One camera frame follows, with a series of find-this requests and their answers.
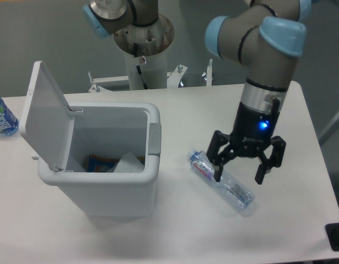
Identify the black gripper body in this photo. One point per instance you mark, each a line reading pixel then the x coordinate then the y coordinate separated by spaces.
pixel 253 131

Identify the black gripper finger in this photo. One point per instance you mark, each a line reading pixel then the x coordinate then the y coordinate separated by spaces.
pixel 275 159
pixel 219 152

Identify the white paper tissue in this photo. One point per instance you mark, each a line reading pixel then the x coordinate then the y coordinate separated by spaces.
pixel 129 163

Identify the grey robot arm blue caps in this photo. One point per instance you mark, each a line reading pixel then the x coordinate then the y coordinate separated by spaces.
pixel 268 39

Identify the white plastic trash can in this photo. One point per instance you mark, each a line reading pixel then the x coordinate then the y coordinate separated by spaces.
pixel 110 130

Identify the white trash can lid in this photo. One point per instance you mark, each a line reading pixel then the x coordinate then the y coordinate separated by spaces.
pixel 47 120

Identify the clear crushed plastic bottle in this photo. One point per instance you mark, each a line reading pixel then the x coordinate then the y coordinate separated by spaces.
pixel 228 187

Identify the colourful snack wrapper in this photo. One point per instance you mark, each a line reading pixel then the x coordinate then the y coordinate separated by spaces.
pixel 104 165

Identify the blue labelled water bottle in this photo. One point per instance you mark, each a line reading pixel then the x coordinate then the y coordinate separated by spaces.
pixel 9 124

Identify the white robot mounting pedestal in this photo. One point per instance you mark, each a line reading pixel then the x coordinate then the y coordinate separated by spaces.
pixel 145 50

